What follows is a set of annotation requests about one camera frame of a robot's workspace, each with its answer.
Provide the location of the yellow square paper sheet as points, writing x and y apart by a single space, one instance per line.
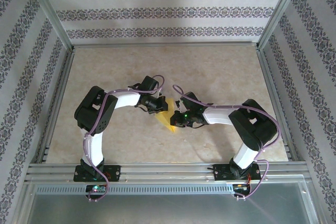
164 120

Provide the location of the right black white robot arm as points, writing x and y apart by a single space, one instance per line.
252 127

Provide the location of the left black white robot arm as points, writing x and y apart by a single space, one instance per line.
92 113

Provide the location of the shiny metal sheet panel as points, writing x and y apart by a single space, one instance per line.
168 209

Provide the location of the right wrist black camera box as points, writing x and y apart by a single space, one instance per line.
191 100

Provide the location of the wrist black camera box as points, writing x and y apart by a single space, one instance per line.
191 100
148 85

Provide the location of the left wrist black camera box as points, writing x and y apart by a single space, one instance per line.
148 85

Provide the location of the long aluminium mounting rail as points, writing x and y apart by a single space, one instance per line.
168 172

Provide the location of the aluminium table edge rail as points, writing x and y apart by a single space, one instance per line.
56 103
275 103
165 44

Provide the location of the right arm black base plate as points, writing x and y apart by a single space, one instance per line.
221 172

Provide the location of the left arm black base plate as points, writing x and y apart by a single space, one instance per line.
115 172

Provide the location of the aluminium frame post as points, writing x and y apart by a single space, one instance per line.
47 9
282 9

